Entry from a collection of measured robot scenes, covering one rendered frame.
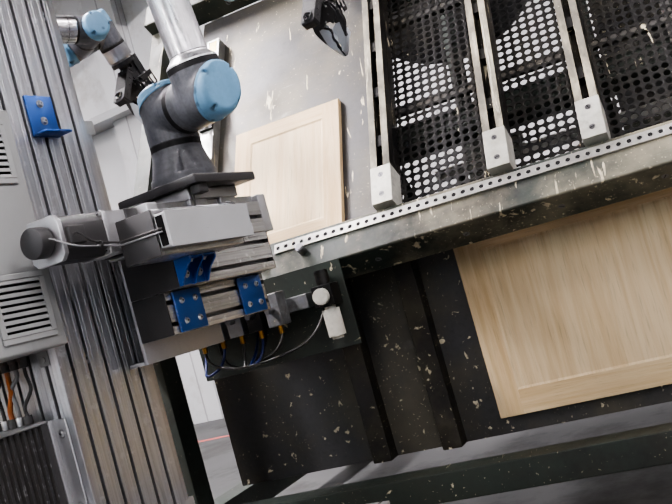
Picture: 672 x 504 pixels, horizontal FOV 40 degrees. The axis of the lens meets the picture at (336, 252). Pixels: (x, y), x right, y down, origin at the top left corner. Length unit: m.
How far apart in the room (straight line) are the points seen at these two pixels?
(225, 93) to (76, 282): 0.50
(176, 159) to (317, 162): 0.82
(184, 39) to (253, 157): 1.00
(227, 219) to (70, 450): 0.54
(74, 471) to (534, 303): 1.34
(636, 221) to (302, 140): 1.02
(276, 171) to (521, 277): 0.81
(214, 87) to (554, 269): 1.13
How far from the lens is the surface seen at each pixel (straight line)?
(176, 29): 2.01
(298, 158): 2.84
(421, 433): 2.80
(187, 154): 2.05
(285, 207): 2.75
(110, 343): 1.98
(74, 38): 2.61
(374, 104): 2.74
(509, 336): 2.66
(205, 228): 1.79
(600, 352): 2.62
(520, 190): 2.39
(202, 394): 7.58
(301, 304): 2.51
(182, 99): 1.99
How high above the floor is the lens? 0.72
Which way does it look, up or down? 2 degrees up
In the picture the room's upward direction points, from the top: 16 degrees counter-clockwise
